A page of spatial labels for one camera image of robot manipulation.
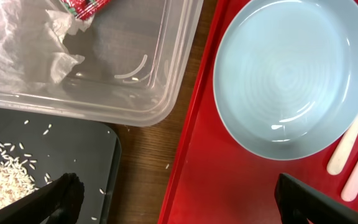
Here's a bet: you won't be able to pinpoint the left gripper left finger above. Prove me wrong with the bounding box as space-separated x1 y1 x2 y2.
0 173 85 224

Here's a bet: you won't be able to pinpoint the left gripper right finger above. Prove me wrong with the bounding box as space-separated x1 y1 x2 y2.
275 173 358 224

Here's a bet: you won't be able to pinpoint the rice food scraps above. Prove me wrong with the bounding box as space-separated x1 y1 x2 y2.
0 164 40 208

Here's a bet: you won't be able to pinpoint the white plastic spoon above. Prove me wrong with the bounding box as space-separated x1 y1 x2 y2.
326 115 358 175

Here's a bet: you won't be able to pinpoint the light blue plate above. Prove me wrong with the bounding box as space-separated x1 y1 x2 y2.
213 0 358 161

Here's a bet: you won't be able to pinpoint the white napkin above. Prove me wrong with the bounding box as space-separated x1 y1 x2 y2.
0 0 91 92

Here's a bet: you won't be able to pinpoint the red ketchup packet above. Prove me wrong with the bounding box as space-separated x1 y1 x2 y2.
60 0 110 21

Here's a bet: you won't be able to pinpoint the black plastic tray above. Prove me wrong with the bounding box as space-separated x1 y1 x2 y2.
0 109 122 223

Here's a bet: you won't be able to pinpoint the clear plastic bin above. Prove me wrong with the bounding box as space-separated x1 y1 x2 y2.
0 0 203 126

